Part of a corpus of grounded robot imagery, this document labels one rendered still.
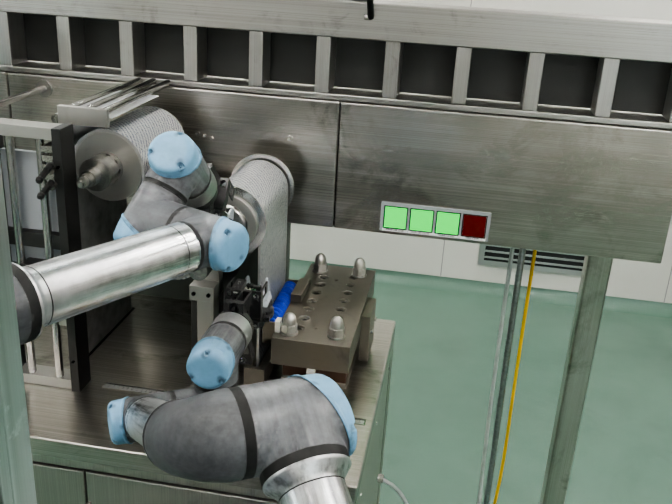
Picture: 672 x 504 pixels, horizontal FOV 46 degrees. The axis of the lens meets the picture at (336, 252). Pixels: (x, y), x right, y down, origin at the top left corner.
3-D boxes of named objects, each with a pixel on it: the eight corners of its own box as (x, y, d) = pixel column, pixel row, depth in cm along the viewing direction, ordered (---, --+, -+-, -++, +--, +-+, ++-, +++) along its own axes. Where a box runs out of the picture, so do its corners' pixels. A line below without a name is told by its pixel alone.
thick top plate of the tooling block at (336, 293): (270, 363, 162) (271, 337, 160) (310, 285, 199) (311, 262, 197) (348, 374, 160) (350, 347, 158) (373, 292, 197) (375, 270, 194)
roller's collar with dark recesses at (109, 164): (79, 189, 154) (77, 157, 151) (93, 181, 159) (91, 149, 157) (111, 193, 153) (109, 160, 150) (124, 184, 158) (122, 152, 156)
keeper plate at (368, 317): (358, 360, 177) (361, 316, 173) (364, 339, 186) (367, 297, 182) (369, 362, 177) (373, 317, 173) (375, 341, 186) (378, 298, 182)
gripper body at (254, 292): (270, 279, 154) (253, 306, 143) (269, 319, 157) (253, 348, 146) (232, 275, 155) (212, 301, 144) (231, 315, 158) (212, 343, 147)
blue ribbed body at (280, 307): (260, 332, 166) (261, 317, 165) (284, 290, 186) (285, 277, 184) (277, 334, 165) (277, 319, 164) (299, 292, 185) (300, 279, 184)
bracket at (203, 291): (189, 391, 164) (187, 253, 152) (200, 375, 170) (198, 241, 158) (213, 395, 163) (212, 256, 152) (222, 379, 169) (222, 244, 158)
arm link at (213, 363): (183, 391, 133) (182, 346, 130) (204, 360, 143) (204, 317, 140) (228, 398, 132) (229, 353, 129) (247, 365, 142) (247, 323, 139)
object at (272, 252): (256, 328, 165) (258, 244, 158) (283, 283, 186) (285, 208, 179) (259, 328, 165) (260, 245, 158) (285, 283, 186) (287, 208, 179)
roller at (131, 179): (77, 197, 161) (72, 129, 156) (127, 165, 184) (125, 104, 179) (143, 204, 159) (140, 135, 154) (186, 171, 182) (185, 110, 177)
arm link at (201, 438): (159, 507, 91) (110, 455, 136) (251, 486, 95) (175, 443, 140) (146, 405, 92) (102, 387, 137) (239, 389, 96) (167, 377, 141)
